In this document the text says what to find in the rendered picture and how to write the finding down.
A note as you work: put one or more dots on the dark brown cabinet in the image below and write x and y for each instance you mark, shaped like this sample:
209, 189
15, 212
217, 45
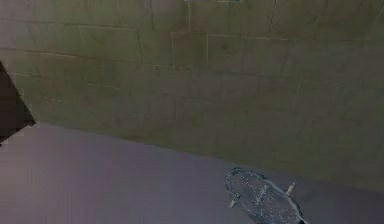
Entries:
11, 110

